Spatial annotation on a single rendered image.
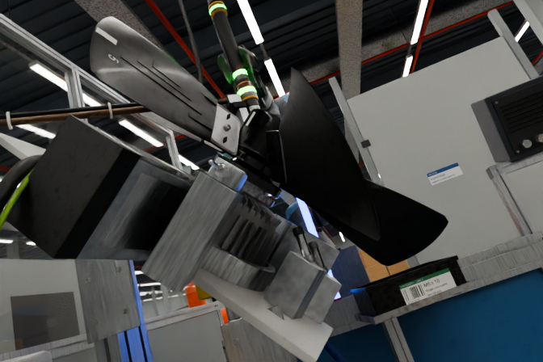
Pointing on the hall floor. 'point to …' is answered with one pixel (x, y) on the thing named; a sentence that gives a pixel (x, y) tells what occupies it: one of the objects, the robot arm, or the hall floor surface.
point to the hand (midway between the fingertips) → (229, 52)
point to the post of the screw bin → (397, 341)
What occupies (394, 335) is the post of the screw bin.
